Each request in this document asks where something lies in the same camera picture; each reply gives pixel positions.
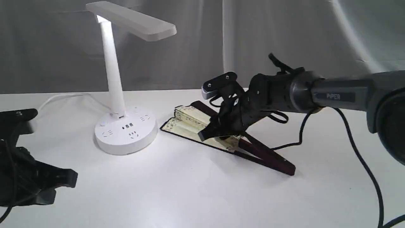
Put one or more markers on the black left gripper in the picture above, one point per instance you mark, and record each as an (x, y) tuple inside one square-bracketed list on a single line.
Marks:
[(26, 181)]

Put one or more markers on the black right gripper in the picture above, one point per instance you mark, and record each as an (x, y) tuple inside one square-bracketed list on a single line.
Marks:
[(240, 109)]

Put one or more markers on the cream paper folding fan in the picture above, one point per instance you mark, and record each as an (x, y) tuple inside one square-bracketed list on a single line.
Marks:
[(189, 120)]

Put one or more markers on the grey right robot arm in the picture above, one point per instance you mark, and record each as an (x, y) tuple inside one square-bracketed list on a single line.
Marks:
[(379, 95)]

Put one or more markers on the white desk lamp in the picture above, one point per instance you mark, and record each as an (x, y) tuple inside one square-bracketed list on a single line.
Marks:
[(125, 129)]

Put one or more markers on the grey backdrop curtain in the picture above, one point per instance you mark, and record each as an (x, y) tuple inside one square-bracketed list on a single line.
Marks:
[(56, 45)]

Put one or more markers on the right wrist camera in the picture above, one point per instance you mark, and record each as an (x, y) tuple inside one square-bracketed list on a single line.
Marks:
[(211, 87)]

